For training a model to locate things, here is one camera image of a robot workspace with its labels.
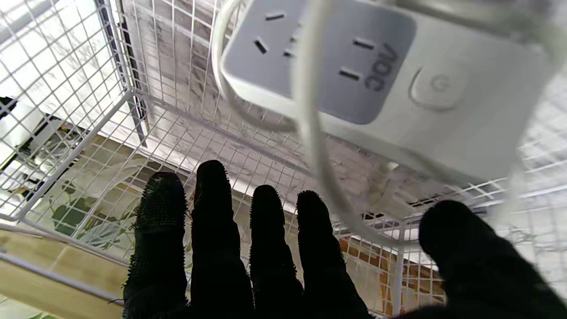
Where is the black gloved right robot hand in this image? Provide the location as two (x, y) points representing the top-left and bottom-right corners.
(122, 159), (567, 319)

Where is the white wire mesh drawer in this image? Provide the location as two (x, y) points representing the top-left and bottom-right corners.
(102, 0), (567, 317)

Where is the white power strip with cord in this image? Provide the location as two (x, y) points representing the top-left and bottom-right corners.
(212, 0), (567, 249)

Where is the printed room scene backdrop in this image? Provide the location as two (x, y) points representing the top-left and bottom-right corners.
(24, 133), (195, 253)

